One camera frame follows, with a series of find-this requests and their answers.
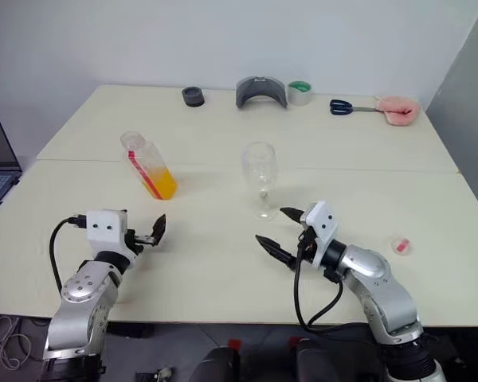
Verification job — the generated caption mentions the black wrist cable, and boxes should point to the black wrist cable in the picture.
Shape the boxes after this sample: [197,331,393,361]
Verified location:
[293,238,343,333]
[49,214,88,294]

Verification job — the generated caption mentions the black round container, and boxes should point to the black round container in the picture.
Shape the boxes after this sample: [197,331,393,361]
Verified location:
[181,86,206,107]

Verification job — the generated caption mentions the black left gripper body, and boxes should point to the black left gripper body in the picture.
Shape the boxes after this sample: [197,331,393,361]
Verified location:
[123,228,154,256]

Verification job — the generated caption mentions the small metal floor object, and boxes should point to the small metal floor object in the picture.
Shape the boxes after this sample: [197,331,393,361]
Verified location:
[137,366,176,382]

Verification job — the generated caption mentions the thin white cable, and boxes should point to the thin white cable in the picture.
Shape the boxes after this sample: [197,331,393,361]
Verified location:
[0,314,33,371]

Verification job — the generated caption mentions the blue handled scissors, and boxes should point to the blue handled scissors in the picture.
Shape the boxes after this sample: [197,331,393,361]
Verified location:
[329,99,382,117]

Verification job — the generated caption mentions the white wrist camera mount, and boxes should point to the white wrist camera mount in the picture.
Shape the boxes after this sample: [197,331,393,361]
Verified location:
[86,209,139,270]
[302,201,339,268]

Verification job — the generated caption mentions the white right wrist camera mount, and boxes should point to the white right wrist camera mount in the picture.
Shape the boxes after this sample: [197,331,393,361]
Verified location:
[302,201,339,268]

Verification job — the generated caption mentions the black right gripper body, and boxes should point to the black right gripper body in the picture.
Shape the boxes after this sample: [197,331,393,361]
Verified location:
[296,220,318,264]

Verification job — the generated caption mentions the pink fluffy cloth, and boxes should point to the pink fluffy cloth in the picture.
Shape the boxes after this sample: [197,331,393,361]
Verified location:
[376,95,421,127]

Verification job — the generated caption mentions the silver tape roll green core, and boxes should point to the silver tape roll green core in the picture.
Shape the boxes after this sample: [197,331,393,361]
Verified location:
[287,80,313,107]

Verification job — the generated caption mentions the clear bottle with orange juice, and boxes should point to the clear bottle with orange juice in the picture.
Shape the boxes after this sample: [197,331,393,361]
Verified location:
[119,131,179,201]

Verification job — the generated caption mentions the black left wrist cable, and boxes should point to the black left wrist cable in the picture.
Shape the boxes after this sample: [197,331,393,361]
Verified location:
[49,214,88,294]

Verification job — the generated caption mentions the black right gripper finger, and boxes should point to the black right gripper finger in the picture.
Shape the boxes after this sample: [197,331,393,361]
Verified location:
[280,206,305,224]
[255,234,298,268]

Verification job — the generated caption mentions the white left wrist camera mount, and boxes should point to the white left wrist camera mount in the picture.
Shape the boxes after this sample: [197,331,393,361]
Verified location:
[86,209,139,270]

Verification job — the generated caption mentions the dark rounded shape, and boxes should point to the dark rounded shape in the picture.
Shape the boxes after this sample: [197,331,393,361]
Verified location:
[190,345,240,382]
[296,337,343,382]

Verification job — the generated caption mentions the clear bottle cap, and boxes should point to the clear bottle cap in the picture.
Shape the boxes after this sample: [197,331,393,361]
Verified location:
[390,235,414,255]

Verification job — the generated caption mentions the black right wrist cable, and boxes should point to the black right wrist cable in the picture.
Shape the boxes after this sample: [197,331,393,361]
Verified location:
[293,238,343,333]

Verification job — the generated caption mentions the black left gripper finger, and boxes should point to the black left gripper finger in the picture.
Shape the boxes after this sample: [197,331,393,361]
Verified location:
[150,213,168,247]

